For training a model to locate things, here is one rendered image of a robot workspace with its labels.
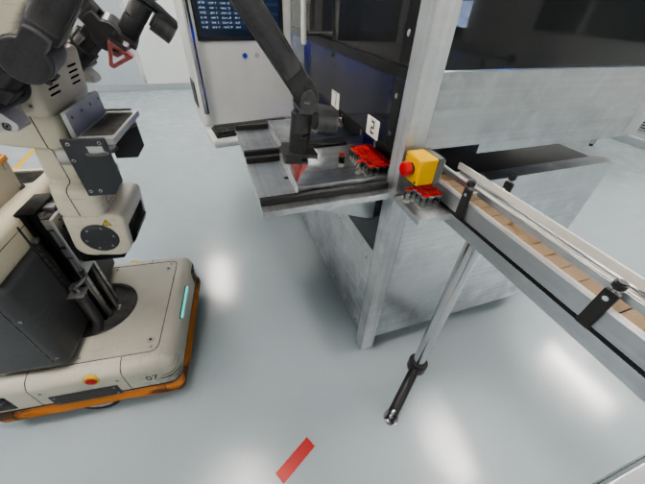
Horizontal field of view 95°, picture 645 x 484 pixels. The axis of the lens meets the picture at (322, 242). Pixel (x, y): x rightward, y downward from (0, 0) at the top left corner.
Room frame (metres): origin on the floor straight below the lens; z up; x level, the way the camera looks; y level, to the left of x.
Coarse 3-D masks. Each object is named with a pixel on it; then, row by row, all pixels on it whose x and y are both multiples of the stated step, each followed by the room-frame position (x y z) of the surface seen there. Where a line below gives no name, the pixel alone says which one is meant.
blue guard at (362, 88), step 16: (304, 48) 1.71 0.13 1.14; (320, 48) 1.49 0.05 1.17; (304, 64) 1.71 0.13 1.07; (320, 64) 1.49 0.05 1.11; (336, 64) 1.31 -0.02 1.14; (352, 64) 1.17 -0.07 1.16; (320, 80) 1.48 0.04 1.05; (336, 80) 1.30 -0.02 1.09; (352, 80) 1.15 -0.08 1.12; (368, 80) 1.05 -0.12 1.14; (384, 80) 0.95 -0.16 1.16; (400, 80) 0.87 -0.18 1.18; (352, 96) 1.14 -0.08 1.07; (368, 96) 1.03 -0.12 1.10; (384, 96) 0.94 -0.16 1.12; (352, 112) 1.13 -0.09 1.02; (368, 112) 1.02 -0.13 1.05; (384, 112) 0.92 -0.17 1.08; (384, 128) 0.91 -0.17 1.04
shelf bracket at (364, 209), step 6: (360, 204) 0.87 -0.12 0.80; (366, 204) 0.87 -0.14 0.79; (372, 204) 0.88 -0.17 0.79; (324, 210) 0.82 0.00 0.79; (330, 210) 0.83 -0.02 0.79; (336, 210) 0.84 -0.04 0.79; (342, 210) 0.84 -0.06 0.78; (348, 210) 0.85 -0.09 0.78; (354, 210) 0.86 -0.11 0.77; (360, 210) 0.87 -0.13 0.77; (366, 210) 0.88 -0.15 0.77; (372, 210) 0.89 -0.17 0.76; (360, 216) 0.87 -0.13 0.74; (366, 216) 0.88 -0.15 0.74; (372, 216) 0.89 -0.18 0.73
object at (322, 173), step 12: (360, 144) 1.10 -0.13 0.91; (324, 156) 1.05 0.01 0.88; (336, 156) 1.06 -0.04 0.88; (348, 156) 1.07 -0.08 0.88; (288, 168) 0.87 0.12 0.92; (312, 168) 0.95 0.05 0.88; (324, 168) 0.95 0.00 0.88; (336, 168) 0.96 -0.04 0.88; (348, 168) 0.96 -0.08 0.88; (300, 180) 0.86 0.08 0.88; (312, 180) 0.86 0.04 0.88; (324, 180) 0.87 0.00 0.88; (336, 180) 0.87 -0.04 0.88; (348, 180) 0.81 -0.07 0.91; (360, 180) 0.82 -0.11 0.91; (372, 180) 0.84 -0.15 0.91; (384, 180) 0.85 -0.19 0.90
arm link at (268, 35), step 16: (240, 0) 0.73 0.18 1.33; (256, 0) 0.74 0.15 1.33; (240, 16) 0.75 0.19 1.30; (256, 16) 0.74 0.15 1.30; (272, 16) 0.77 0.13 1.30; (256, 32) 0.75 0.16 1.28; (272, 32) 0.76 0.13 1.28; (272, 48) 0.76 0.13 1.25; (288, 48) 0.77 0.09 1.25; (288, 64) 0.77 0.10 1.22; (288, 80) 0.77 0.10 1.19; (304, 80) 0.78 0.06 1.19
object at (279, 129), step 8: (272, 120) 1.33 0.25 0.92; (280, 120) 1.34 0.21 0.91; (288, 120) 1.35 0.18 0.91; (272, 128) 1.24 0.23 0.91; (280, 128) 1.33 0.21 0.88; (288, 128) 1.34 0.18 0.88; (344, 128) 1.37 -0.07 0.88; (280, 136) 1.23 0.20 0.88; (288, 136) 1.23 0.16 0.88; (312, 136) 1.25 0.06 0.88; (320, 136) 1.25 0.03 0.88; (328, 136) 1.26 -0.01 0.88; (336, 136) 1.26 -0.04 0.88; (344, 136) 1.17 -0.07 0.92; (352, 136) 1.18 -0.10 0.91; (360, 136) 1.20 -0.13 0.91; (280, 144) 1.09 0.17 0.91; (288, 144) 1.09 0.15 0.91; (352, 144) 1.19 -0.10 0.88
